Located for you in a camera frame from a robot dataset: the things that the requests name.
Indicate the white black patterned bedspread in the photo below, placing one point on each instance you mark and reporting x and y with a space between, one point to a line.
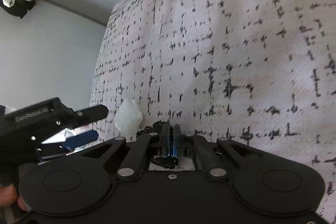
261 72

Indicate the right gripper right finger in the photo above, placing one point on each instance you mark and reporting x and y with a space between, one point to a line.
200 154

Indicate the person left hand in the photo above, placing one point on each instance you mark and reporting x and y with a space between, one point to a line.
8 196

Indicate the white foam cube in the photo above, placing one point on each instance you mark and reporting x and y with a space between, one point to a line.
128 118

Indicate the black lace white item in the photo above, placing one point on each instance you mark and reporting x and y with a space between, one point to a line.
169 146

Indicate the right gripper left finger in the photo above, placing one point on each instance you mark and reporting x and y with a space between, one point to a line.
137 159

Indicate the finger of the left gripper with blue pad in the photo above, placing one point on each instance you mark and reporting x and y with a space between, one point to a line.
87 116
81 139

